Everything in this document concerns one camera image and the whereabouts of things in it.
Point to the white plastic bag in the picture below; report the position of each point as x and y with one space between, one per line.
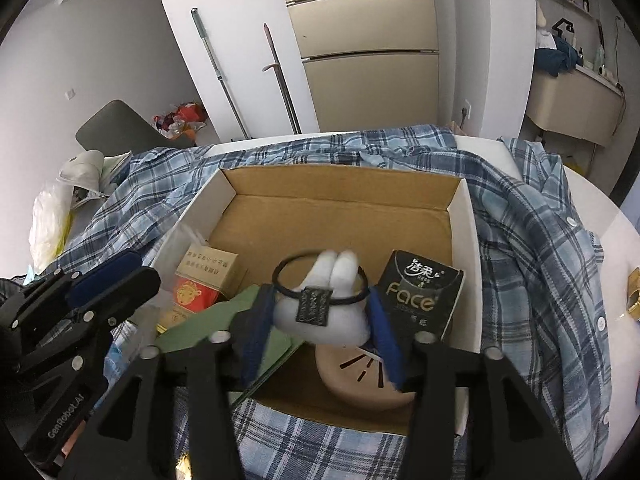
50 220

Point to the dark grey chair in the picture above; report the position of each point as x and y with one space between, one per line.
120 127

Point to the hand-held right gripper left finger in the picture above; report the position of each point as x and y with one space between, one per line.
255 325

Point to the beige vanity cabinet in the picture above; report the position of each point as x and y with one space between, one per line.
570 105

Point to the dark blue cloth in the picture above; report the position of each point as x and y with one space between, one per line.
555 57

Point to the beige round plush pad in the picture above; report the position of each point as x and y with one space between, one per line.
345 380

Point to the white cardboard box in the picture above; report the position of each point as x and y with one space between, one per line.
325 210

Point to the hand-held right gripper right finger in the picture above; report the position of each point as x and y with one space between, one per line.
385 335

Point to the gold refrigerator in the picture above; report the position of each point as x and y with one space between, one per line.
365 35

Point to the green notebook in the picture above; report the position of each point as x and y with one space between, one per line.
200 332

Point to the black tissue pack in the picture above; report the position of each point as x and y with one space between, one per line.
425 290

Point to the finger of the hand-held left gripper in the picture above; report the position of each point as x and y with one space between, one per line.
130 295
105 272

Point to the dark wooden stick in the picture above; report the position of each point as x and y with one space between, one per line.
280 80

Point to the gold cigarette box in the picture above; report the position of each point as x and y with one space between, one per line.
635 292

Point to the red yellow cigarette box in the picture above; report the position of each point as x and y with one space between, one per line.
200 290

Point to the black faucet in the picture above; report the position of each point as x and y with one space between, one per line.
562 27

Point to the blue tissue pack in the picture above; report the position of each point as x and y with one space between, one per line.
125 355

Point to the blue plaid shirt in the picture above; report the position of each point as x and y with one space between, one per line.
525 260

